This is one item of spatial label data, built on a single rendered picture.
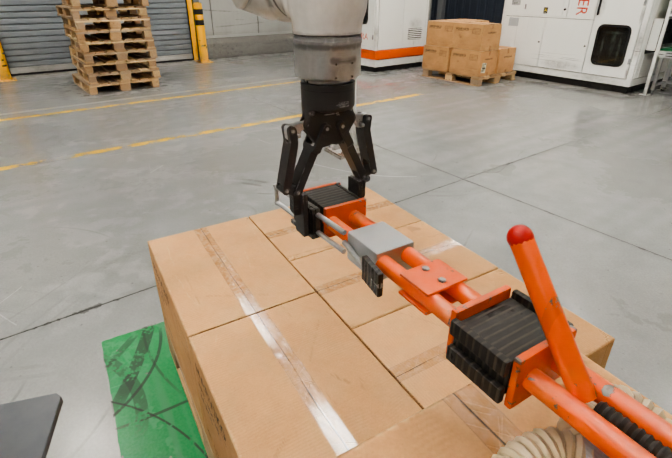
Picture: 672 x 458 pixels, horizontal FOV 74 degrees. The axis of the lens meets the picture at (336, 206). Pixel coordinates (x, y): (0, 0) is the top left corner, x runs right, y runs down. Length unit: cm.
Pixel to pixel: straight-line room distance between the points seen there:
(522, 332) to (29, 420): 79
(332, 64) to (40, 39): 947
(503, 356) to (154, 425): 157
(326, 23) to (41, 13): 946
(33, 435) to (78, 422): 106
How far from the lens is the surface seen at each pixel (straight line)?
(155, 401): 196
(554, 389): 45
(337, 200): 69
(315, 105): 61
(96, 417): 199
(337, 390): 114
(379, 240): 60
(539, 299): 44
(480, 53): 757
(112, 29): 754
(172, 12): 1041
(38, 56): 999
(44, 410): 98
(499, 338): 47
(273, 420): 110
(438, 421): 58
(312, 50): 59
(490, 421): 60
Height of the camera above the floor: 140
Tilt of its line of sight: 26 degrees down
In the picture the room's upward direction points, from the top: straight up
